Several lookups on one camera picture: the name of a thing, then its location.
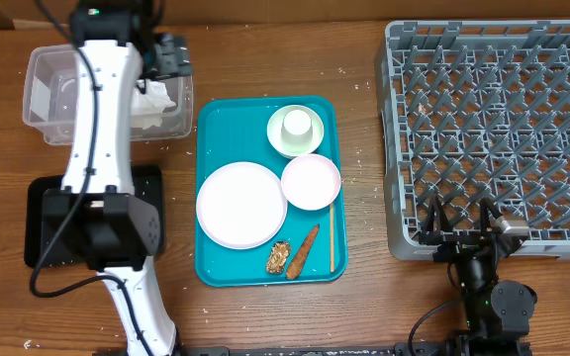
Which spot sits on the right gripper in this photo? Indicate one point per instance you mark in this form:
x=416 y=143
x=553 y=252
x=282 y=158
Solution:
x=456 y=244

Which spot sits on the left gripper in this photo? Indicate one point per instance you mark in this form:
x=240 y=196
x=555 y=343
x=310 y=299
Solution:
x=174 y=57

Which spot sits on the white napkin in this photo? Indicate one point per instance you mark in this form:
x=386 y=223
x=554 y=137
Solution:
x=147 y=108

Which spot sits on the large white plate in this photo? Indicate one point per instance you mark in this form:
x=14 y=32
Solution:
x=241 y=205

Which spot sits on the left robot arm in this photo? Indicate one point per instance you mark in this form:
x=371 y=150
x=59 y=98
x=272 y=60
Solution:
x=95 y=212

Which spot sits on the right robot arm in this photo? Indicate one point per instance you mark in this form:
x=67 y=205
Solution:
x=497 y=312

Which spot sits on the grey dishwasher rack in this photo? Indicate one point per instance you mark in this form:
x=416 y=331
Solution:
x=473 y=110

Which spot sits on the clear plastic bin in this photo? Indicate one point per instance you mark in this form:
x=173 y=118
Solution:
x=51 y=91

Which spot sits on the teal serving tray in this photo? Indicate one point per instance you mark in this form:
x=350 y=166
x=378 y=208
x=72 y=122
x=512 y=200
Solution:
x=234 y=130

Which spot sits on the black tray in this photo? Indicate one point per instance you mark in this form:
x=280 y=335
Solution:
x=149 y=187

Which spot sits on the wooden chopstick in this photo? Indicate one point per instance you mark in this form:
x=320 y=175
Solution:
x=331 y=227

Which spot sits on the white cup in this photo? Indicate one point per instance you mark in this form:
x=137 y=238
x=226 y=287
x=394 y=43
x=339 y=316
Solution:
x=296 y=126

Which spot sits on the small white plate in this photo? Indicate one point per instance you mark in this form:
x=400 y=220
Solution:
x=310 y=182

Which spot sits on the brown carrot-shaped food scrap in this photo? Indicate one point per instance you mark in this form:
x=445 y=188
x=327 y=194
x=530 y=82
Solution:
x=298 y=262

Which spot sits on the golden crumpled food scrap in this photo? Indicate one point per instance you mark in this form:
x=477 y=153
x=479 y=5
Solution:
x=278 y=257

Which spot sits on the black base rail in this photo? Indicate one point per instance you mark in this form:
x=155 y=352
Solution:
x=400 y=349

